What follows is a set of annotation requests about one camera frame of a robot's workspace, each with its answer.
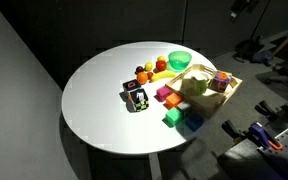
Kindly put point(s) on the blue block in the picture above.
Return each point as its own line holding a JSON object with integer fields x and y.
{"x": 194, "y": 122}

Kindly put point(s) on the white table pedestal base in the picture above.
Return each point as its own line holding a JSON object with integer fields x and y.
{"x": 154, "y": 166}

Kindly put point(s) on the yellow toy lemon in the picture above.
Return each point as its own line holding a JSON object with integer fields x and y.
{"x": 148, "y": 66}

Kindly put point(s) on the dark toy plum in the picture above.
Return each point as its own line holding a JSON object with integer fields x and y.
{"x": 139, "y": 69}

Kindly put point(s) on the black light stand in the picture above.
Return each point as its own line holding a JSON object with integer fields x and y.
{"x": 250, "y": 48}

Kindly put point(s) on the black soft letter cube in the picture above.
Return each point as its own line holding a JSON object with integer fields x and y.
{"x": 131, "y": 85}

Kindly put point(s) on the green plastic bowl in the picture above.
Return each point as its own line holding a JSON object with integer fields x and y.
{"x": 180, "y": 60}

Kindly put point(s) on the wooden tray box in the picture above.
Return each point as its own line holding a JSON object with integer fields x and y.
{"x": 214, "y": 98}

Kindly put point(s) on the magenta block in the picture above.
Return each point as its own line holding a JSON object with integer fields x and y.
{"x": 164, "y": 93}

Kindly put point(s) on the orange toy fruit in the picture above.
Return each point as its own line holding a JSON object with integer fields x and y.
{"x": 142, "y": 77}

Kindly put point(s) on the orange block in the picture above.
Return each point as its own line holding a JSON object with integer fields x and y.
{"x": 173, "y": 100}

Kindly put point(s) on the black robot mount stand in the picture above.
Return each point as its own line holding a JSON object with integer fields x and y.
{"x": 240, "y": 163}

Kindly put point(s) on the small red toy fruit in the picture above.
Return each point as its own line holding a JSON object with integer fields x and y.
{"x": 150, "y": 75}

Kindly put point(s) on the red toy tomato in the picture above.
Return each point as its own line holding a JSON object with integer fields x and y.
{"x": 161, "y": 66}

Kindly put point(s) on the grey block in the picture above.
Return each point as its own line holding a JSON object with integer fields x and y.
{"x": 184, "y": 107}

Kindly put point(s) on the small yellow toy fruit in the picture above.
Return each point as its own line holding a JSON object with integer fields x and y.
{"x": 161, "y": 58}

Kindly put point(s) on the yellow-green block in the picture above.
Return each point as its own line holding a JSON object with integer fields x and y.
{"x": 197, "y": 86}

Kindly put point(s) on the green block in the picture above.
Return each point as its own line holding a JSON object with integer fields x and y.
{"x": 174, "y": 116}

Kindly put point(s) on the colourful soft number cube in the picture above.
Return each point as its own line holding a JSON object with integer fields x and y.
{"x": 220, "y": 81}

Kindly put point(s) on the yellow toy banana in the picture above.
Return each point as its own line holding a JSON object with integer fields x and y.
{"x": 162, "y": 76}

